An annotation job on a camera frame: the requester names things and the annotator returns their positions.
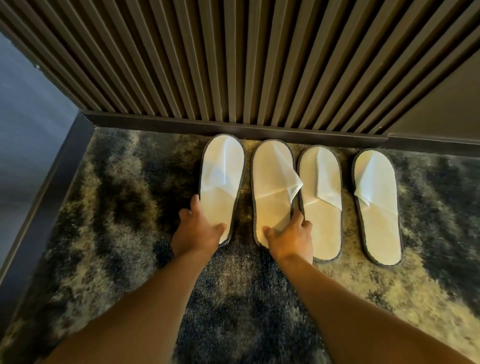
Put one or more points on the person's right hand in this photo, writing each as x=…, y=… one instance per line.
x=294, y=243

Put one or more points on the person's left hand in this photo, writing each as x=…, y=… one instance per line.
x=195, y=236

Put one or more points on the person's right thumb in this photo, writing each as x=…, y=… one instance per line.
x=270, y=234

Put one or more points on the person's left thumb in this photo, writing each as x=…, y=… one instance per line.
x=218, y=229

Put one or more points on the person's left middle finger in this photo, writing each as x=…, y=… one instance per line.
x=184, y=216

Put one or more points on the person's right middle finger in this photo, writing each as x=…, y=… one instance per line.
x=307, y=227

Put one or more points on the white disposable slipper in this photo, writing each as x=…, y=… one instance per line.
x=221, y=168
x=323, y=217
x=378, y=225

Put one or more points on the person's left forearm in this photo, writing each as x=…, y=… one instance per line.
x=142, y=311

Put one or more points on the person's right forearm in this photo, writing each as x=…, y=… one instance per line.
x=348, y=315

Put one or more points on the dark baseboard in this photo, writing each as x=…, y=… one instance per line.
x=240, y=129

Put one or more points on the dark slatted wood panel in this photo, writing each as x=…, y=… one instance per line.
x=240, y=56

